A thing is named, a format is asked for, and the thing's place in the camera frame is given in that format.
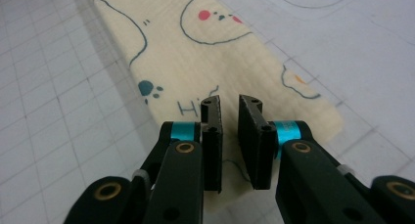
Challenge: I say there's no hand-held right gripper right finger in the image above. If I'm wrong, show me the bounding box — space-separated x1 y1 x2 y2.
237 94 303 191

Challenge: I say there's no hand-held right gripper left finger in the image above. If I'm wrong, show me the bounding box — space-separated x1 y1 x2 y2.
168 94 224 193

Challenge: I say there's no cream printed cloth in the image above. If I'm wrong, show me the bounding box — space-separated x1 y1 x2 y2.
82 0 344 212

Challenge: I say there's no white grid foam mat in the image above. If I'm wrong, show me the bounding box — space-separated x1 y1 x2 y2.
0 0 415 224

